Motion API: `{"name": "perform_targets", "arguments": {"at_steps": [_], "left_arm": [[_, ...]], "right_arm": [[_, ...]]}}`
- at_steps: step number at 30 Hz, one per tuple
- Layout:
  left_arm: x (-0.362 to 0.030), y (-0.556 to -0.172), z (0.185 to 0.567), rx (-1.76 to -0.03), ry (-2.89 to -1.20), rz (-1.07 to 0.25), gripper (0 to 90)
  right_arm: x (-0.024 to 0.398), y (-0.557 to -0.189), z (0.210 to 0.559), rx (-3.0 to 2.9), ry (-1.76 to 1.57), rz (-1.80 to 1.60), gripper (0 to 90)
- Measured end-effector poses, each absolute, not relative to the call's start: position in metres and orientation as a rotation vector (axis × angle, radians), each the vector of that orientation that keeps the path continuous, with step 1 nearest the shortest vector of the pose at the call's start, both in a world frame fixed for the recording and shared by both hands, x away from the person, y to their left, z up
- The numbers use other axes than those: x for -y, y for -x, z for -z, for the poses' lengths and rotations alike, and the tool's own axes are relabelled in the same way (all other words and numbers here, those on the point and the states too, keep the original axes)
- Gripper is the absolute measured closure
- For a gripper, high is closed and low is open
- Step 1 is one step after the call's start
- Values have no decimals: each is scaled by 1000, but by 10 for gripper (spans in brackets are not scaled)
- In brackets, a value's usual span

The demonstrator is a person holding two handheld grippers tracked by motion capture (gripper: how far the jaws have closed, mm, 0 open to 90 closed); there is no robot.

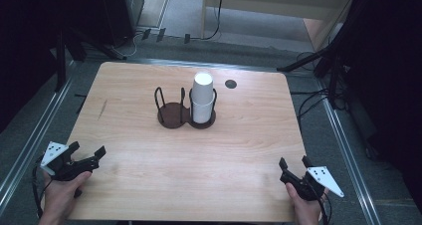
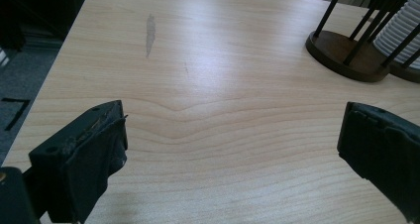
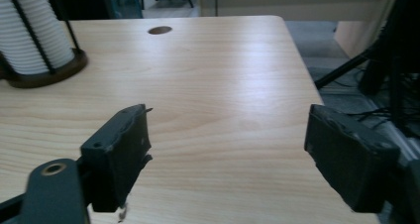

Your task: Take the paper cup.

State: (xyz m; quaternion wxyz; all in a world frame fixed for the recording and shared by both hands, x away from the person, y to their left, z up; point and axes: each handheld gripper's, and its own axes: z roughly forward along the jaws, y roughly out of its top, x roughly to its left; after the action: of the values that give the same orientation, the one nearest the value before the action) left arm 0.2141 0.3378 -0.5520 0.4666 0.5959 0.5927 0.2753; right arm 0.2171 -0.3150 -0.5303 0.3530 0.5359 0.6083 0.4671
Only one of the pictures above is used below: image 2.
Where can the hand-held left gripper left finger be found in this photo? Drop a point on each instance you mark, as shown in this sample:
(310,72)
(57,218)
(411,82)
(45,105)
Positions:
(82,158)

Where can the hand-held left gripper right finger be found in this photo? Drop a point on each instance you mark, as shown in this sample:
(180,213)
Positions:
(379,151)

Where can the dark cup holder rack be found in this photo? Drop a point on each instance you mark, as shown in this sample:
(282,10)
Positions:
(343,57)

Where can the stack of white paper cups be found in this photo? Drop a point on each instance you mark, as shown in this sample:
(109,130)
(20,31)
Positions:
(401,29)

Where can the dark cabinet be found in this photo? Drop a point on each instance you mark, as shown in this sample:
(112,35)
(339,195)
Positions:
(39,9)

